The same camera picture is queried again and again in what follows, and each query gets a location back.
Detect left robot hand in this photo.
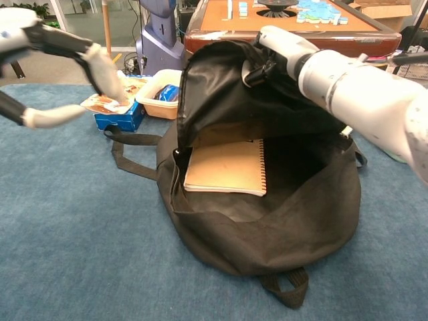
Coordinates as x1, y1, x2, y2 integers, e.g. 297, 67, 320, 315
0, 6, 131, 130

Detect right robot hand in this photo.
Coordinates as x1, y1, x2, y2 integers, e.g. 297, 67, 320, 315
240, 25, 322, 88

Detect brown spiral notebook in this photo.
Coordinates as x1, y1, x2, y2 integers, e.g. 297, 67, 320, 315
183, 138, 268, 197

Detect black fabric backpack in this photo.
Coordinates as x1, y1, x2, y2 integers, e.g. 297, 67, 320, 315
103, 39, 367, 309

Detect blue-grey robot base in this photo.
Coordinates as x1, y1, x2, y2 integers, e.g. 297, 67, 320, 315
135, 0, 187, 76

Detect green potted plants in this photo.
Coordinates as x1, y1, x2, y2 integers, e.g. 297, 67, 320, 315
0, 2, 51, 19

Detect black mahjong table dome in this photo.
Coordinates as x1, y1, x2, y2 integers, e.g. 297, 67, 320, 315
257, 0, 300, 17

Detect dark table leg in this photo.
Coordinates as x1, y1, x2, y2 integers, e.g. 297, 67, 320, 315
9, 62, 26, 80

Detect blue mahjong tile heap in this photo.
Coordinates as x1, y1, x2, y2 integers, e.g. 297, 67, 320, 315
296, 0, 348, 26

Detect wooden pole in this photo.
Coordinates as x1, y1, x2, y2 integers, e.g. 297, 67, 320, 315
101, 0, 114, 58

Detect brown mahjong table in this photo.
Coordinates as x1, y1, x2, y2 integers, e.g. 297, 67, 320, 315
183, 0, 402, 58

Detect orange snack pouch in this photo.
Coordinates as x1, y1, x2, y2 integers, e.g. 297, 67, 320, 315
80, 75, 148, 115

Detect open cardboard box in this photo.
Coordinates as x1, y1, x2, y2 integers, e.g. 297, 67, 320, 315
349, 0, 414, 33

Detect blue cardboard box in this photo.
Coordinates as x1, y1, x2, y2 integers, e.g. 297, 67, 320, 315
93, 102, 146, 132

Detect blue snack packet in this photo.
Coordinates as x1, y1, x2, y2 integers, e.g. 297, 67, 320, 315
153, 84, 181, 102

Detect beige plastic tray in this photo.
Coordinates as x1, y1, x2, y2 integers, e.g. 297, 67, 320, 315
135, 69, 183, 120

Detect white plastic basket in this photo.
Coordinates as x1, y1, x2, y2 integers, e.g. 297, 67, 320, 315
393, 62, 428, 81

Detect black tripod stand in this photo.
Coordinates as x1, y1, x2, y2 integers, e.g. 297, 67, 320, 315
403, 0, 428, 54

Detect blue felt table cover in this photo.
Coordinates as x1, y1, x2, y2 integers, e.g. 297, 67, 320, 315
0, 83, 428, 321

